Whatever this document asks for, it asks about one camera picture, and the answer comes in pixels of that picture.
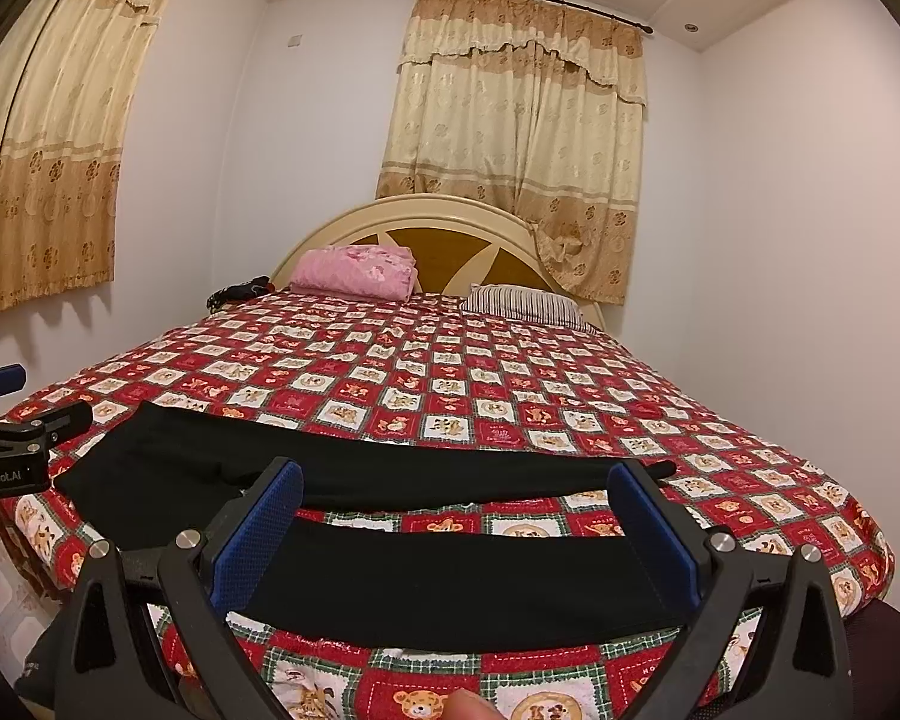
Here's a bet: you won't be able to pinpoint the black pants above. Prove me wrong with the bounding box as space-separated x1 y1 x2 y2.
55 403 681 653

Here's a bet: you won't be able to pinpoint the operator thumb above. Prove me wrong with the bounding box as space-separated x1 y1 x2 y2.
442 689 505 720

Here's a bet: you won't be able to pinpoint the dark clothes beside bed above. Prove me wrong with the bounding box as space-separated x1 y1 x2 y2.
206 277 276 314

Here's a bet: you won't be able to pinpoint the pink folded blanket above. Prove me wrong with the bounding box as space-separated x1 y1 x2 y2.
289 244 418 302

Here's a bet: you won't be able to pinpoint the red checkered teddy bedspread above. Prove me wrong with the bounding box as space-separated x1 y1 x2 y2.
0 294 894 718

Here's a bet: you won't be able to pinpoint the cream wooden headboard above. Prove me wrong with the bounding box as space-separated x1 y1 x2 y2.
269 191 608 332

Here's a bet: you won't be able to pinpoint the striped pillow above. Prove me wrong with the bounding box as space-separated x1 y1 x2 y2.
461 284 587 330

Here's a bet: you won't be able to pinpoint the beige curtain behind bed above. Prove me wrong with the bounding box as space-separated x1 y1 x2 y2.
377 0 647 305

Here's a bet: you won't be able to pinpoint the beige curtain left wall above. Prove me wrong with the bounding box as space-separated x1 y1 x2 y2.
0 0 169 312

